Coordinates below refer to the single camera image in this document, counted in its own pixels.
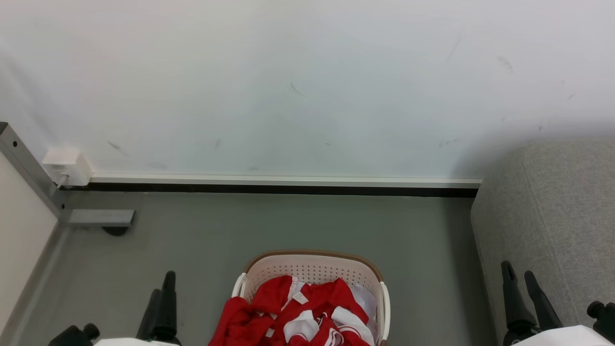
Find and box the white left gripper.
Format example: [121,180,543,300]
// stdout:
[94,271,182,346]

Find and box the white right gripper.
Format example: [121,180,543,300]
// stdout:
[501,261,614,346]

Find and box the red and white garment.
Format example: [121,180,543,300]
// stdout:
[208,275,378,346]

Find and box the grey fabric sofa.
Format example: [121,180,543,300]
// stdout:
[470,139,615,345]

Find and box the white perforated laundry basket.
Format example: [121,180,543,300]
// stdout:
[232,250,391,346]

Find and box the grey metal foot bracket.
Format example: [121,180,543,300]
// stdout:
[67,209,136,228]

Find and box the white wall socket box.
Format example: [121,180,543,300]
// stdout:
[42,148,93,187]

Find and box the grey metal frame post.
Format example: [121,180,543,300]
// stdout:
[0,122,69,224]

